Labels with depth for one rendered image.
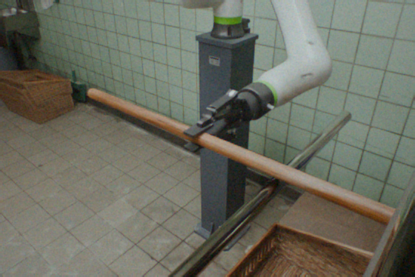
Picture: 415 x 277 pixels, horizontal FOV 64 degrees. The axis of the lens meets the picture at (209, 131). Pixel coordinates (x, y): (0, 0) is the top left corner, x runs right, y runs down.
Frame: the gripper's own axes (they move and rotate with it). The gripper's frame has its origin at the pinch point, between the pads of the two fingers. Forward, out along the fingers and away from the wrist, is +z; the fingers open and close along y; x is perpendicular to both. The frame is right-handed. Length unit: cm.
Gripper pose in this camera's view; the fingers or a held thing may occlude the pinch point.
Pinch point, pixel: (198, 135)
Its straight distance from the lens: 74.2
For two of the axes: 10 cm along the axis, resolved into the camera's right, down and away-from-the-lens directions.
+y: 0.0, 8.7, 5.0
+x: -7.8, -3.1, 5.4
